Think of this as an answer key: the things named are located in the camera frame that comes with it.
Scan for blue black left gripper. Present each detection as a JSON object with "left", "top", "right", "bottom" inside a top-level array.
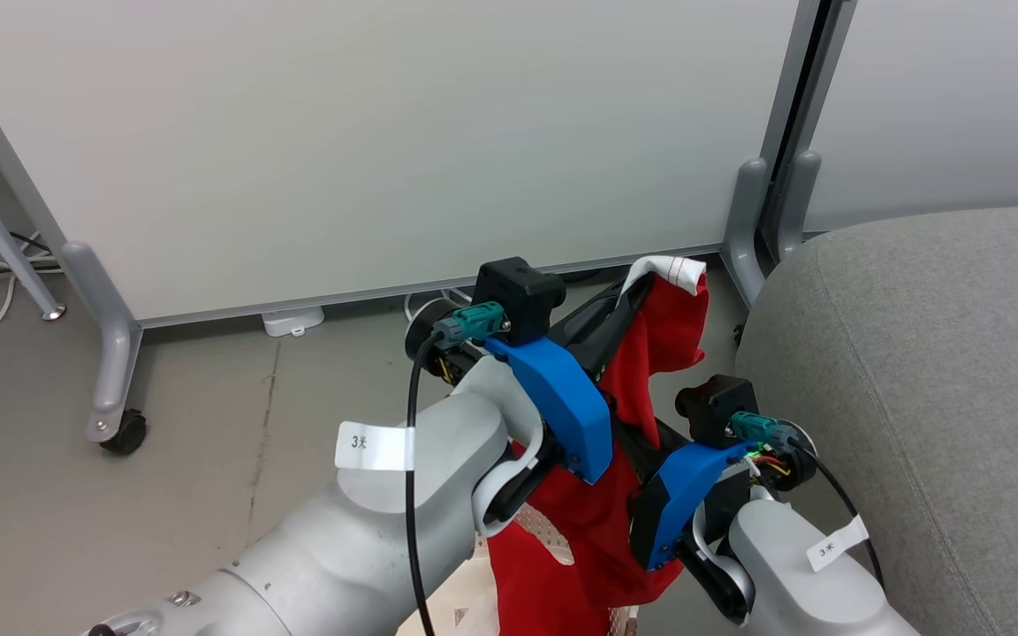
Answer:
[{"left": 482, "top": 276, "right": 654, "bottom": 485}]

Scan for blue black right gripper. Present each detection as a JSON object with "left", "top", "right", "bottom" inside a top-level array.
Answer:
[{"left": 615, "top": 415, "right": 755, "bottom": 572}]

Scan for red white clothing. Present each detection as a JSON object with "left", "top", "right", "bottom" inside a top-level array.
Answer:
[{"left": 487, "top": 256, "right": 711, "bottom": 636}]

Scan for cream perforated laundry basket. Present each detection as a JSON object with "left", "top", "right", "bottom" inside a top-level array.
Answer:
[{"left": 396, "top": 521, "right": 642, "bottom": 636}]

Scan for wide white partition board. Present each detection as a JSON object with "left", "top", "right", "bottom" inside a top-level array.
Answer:
[{"left": 0, "top": 0, "right": 828, "bottom": 443}]

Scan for grey fabric sofa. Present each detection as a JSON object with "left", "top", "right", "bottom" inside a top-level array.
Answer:
[{"left": 736, "top": 203, "right": 1018, "bottom": 636}]

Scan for white plastic adapter box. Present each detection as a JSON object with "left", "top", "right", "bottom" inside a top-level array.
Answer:
[{"left": 262, "top": 306, "right": 326, "bottom": 338}]

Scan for narrow white partition board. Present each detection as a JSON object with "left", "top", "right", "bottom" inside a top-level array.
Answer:
[{"left": 779, "top": 0, "right": 1018, "bottom": 261}]

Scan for large black caster wheel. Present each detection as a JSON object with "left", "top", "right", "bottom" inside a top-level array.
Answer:
[{"left": 100, "top": 409, "right": 148, "bottom": 457}]

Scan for black cable with teal connector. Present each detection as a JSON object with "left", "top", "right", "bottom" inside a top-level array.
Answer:
[
  {"left": 726, "top": 411, "right": 885, "bottom": 591},
  {"left": 405, "top": 300, "right": 510, "bottom": 636}
]

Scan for looped white floor cable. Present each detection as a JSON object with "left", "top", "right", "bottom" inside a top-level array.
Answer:
[{"left": 402, "top": 287, "right": 476, "bottom": 328}]

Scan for white paper cable tag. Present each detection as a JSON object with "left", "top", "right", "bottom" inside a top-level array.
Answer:
[
  {"left": 806, "top": 515, "right": 870, "bottom": 572},
  {"left": 335, "top": 422, "right": 417, "bottom": 472}
]

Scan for black floor cables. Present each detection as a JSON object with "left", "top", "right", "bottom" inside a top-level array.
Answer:
[{"left": 0, "top": 231, "right": 61, "bottom": 319}]

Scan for long white floor cable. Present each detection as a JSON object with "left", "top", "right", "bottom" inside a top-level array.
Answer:
[{"left": 0, "top": 254, "right": 61, "bottom": 363}]

